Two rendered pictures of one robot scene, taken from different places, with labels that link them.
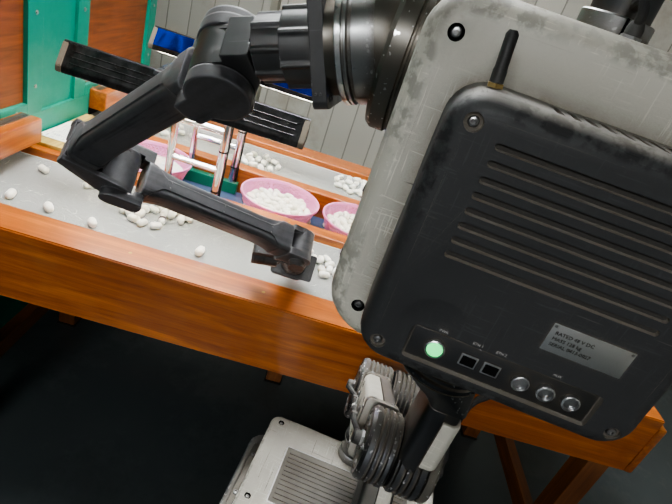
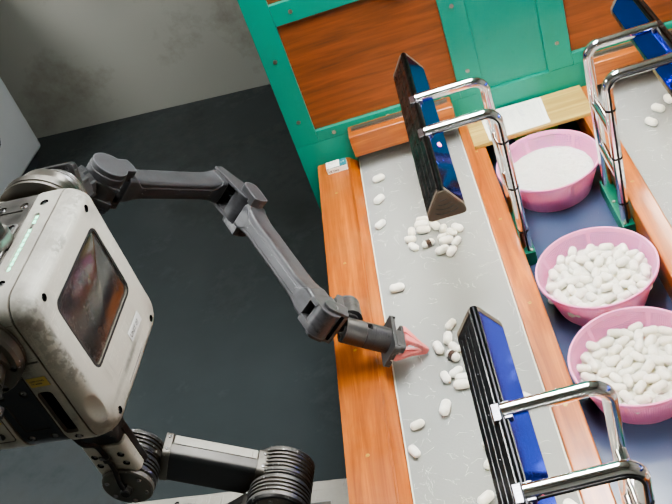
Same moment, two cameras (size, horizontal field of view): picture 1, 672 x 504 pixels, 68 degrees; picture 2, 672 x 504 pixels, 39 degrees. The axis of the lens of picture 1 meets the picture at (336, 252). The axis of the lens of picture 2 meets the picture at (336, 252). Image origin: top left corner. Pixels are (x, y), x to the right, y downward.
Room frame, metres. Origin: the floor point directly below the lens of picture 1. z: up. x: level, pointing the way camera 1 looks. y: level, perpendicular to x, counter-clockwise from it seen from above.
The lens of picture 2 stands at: (1.40, -1.36, 2.21)
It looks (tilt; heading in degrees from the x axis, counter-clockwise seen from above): 37 degrees down; 105
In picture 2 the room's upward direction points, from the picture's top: 22 degrees counter-clockwise
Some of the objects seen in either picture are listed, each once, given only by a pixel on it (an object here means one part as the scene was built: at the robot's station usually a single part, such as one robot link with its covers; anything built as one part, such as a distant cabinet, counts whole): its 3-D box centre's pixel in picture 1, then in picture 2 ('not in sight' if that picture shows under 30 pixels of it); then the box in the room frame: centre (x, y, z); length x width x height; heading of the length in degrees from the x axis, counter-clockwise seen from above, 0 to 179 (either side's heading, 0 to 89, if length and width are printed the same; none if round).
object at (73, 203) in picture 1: (315, 270); (463, 370); (1.20, 0.04, 0.73); 1.81 x 0.30 x 0.02; 95
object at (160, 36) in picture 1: (240, 65); (668, 52); (1.77, 0.53, 1.08); 0.62 x 0.08 x 0.07; 95
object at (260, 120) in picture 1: (188, 94); (423, 126); (1.22, 0.48, 1.08); 0.62 x 0.08 x 0.07; 95
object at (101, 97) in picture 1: (117, 92); (642, 54); (1.79, 0.97, 0.83); 0.30 x 0.06 x 0.07; 5
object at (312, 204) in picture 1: (277, 208); (598, 281); (1.52, 0.23, 0.72); 0.27 x 0.27 x 0.10
